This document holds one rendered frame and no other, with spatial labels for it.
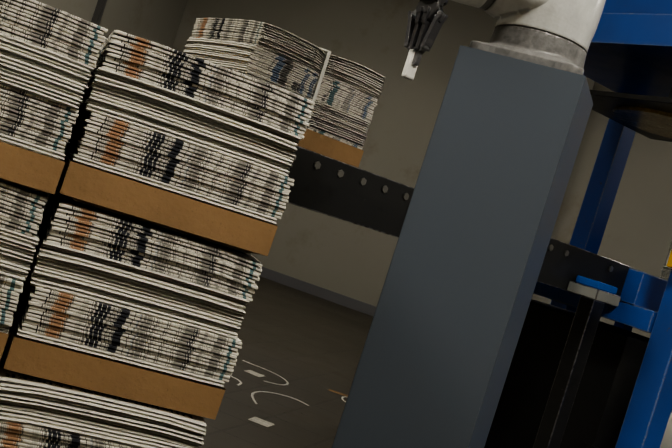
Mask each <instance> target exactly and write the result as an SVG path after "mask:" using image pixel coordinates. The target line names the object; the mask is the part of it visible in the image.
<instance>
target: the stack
mask: <svg viewBox="0 0 672 448"><path fill-rule="evenodd" d="M107 31H108V29H105V28H103V27H101V26H98V25H96V24H93V23H91V22H89V21H86V20H84V19H81V18H79V17H77V16H74V15H72V14H69V13H67V12H65V11H62V10H59V9H57V8H54V7H51V6H49V5H46V4H44V3H41V2H38V1H36V0H0V141H2V142H5V143H8V144H11V145H14V146H17V147H20V148H24V149H27V150H30V151H33V152H36V153H39V154H43V155H46V156H49V157H52V158H55V159H58V160H61V161H64V157H65V156H66V158H67V159H69V160H70V161H73V162H76V163H79V164H83V165H86V166H89V167H92V168H95V169H99V170H102V171H105V172H108V173H111V174H114V175H118V176H121V177H124V178H127V179H130V180H134V181H137V182H140V183H143V184H146V185H149V186H153V187H156V188H159V189H162V190H165V191H169V192H172V193H175V194H178V195H181V196H184V197H188V198H191V199H194V200H197V201H200V202H203V203H207V204H210V205H213V206H216V207H219V208H222V209H226V210H229V211H232V212H235V213H238V214H241V215H245V216H248V217H251V218H254V219H257V220H260V221H264V222H267V223H270V224H273V225H276V222H274V221H277V219H281V216H282V213H283V212H284V209H286V206H285V205H286V203H288V199H289V197H288V195H289V193H290V192H291V190H289V188H290V186H294V183H293V182H294V179H291V178H288V176H289V175H288V174H289V173H290V172H289V171H288V170H290V168H289V167H292V166H293V165H292V164H290V163H293V161H292V160H294V158H292V157H296V155H294V154H293V153H296V151H297V150H298V149H297V148H295V147H293V146H298V144H296V143H299V141H298V140H301V139H304V136H303V134H304V132H302V131H306V128H305V126H307V127H309V126H310V124H309V123H306V122H304V121H306V119H310V118H311V116H310V114H311V113H312V110H313V109H314V107H313V106H311V105H313V104H314V102H313V101H311V100H308V99H306V98H303V97H301V96H298V95H296V94H294V93H291V92H289V91H286V90H284V89H281V88H279V87H276V86H274V85H271V84H268V83H266V82H263V81H260V80H257V79H255V78H252V77H249V76H246V75H244V74H241V73H238V72H236V71H233V70H230V69H227V68H225V67H222V66H219V65H216V64H214V63H211V62H208V61H205V60H203V59H200V58H197V57H194V56H192V55H189V54H186V53H183V52H181V51H178V50H175V49H172V48H170V47H167V46H164V45H161V44H159V43H156V42H153V41H150V40H147V39H144V38H140V37H137V36H134V35H131V34H128V33H125V32H122V31H119V30H114V31H113V32H112V33H111V34H110V35H109V37H108V38H106V37H105V36H103V34H106V33H107ZM105 39H107V40H106V42H105ZM101 44H102V45H101ZM78 102H79V103H78ZM308 114H309V115H308ZM71 124H72V125H71ZM290 152H291V153H290ZM70 161H69V164H70ZM69 164H68V167H69ZM286 169H287V170H286ZM286 173H288V174H286ZM289 185H290V186H289ZM286 188H287V189H286ZM47 193H48V194H47ZM43 205H44V206H43ZM44 207H45V208H44ZM281 212H282V213H281ZM276 218H277V219H276ZM251 253H255V252H252V251H249V250H245V249H242V248H239V247H236V246H232V245H229V244H226V243H222V242H219V241H216V240H212V239H209V238H206V237H203V236H199V235H196V234H193V233H189V232H186V231H183V230H179V229H176V228H173V227H170V226H166V225H163V224H160V223H156V222H153V221H150V220H147V219H143V218H140V217H137V216H133V215H130V214H127V213H123V212H120V211H117V210H114V209H110V208H107V207H104V206H100V205H97V204H94V203H90V202H87V201H84V200H81V199H77V198H74V197H71V196H67V195H64V194H61V193H59V191H58V188H57V189H56V191H55V194H52V193H49V192H45V191H42V190H39V189H35V188H32V187H29V186H26V185H22V184H19V183H16V182H12V181H9V180H6V179H3V178H0V332H3V333H7V334H8V331H9V329H10V326H12V323H13V339H14V337H18V338H22V339H26V340H30V341H34V342H38V343H42V344H46V345H50V346H54V347H58V348H62V349H66V350H70V351H74V352H78V353H82V354H86V355H90V356H94V357H98V358H102V359H106V360H110V361H114V362H118V363H122V364H126V365H130V366H134V367H138V368H142V369H146V370H150V371H153V372H157V373H161V374H165V375H169V376H173V377H177V378H181V379H185V380H189V381H192V382H196V383H200V384H204V385H208V386H212V387H216V388H220V389H222V388H224V384H225V382H224V381H226V382H229V379H230V375H232V372H233V371H234V369H233V367H234V366H236V362H237V359H236V358H237V356H238V355H239V353H238V348H239V349H241V348H242V346H241V345H242V341H241V340H240V339H239V338H238V337H237V336H238V334H237V333H238V330H240V329H241V328H240V327H239V326H241V325H242V324H241V323H242V321H241V320H244V318H243V317H242V316H244V314H245V313H246V312H245V311H244V310H243V309H246V307H245V306H247V303H250V301H252V300H253V299H252V294H251V293H253V294H254V293H255V291H254V289H258V286H257V285H256V284H255V280H257V281H259V280H260V278H259V275H261V272H262V268H261V267H262V263H261V262H260V261H258V260H257V259H256V258H255V257H253V256H252V255H251ZM255 254H259V253H255ZM244 305H245V306H244ZM13 313H14V316H13ZM12 321H13V322H12ZM236 332H237V333H236ZM13 339H12V342H13ZM12 342H11V345H12ZM236 355H237V356H236ZM233 365H234V366H233ZM3 366H4V353H3V355H2V358H1V361H0V448H198V447H199V446H200V445H201V446H203V445H204V443H203V440H204V439H203V436H205V435H206V434H205V433H206V426H207V425H206V423H205V420H204V418H203V417H201V416H197V415H193V414H189V413H185V412H180V411H176V410H172V409H168V408H164V407H160V406H155V405H151V404H147V403H143V402H139V401H135V400H131V399H126V398H122V397H118V396H114V395H110V394H106V393H101V392H97V391H93V390H89V389H85V388H81V387H76V386H72V385H68V384H64V383H60V382H56V381H52V380H47V379H43V378H39V377H35V376H31V375H27V374H22V373H18V372H14V371H10V370H6V369H3Z"/></svg>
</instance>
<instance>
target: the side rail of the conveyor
mask: <svg viewBox="0 0 672 448"><path fill-rule="evenodd" d="M293 147H295V148H297V149H298V150H297V151H296V153H293V154H294V155H296V157H292V158H294V160H292V161H293V163H290V164H292V165H293V166H292V167H289V168H290V170H288V171H289V172H290V173H289V174H288V173H286V174H288V175H289V176H288V178H291V179H294V182H293V183H294V186H290V185H289V186H290V188H289V190H291V192H290V193H289V195H288V197H289V199H288V203H290V204H293V205H296V206H299V207H303V208H306V209H309V210H312V211H315V212H318V213H322V214H325V215H328V216H331V217H334V218H337V219H341V220H344V221H347V222H350V223H353V224H356V225H359V226H363V227H366V228H369V229H372V230H375V231H378V232H382V233H385V234H388V235H391V236H394V237H397V238H399V235H400V232H401V229H402V226H403V222H404V219H405V216H406V213H407V210H408V207H409V204H410V201H411V197H412V194H413V191H414V188H413V187H410V186H407V185H404V184H402V183H399V182H396V181H393V180H391V179H388V178H385V177H382V176H380V175H377V174H374V173H371V172H368V171H366V170H363V169H360V168H357V167H355V166H352V165H349V164H346V163H344V162H341V161H338V160H335V159H333V158H330V157H327V156H324V155H322V154H319V153H316V152H313V151H311V150H308V149H305V148H302V147H299V146H293ZM629 267H630V266H628V265H625V264H622V263H620V262H617V261H614V260H611V259H609V258H606V257H603V256H600V255H598V254H595V253H592V252H589V251H587V250H584V249H581V248H578V247H575V246H573V245H570V244H567V243H564V242H562V241H559V240H556V239H553V238H551V239H550V242H549V245H548V248H547V251H546V254H545V258H544V261H543V264H542V267H541V270H540V273H539V277H538V280H537V282H540V283H543V284H546V285H549V286H552V287H556V288H559V289H562V290H565V291H567V287H568V284H569V281H574V282H576V277H577V276H578V275H579V276H583V277H586V278H590V279H593V280H596V281H599V282H602V283H605V284H608V285H611V286H614V287H617V288H618V289H617V293H616V294H615V295H618V296H621V293H622V289H623V286H624V283H625V280H626V277H627V274H628V270H629Z"/></svg>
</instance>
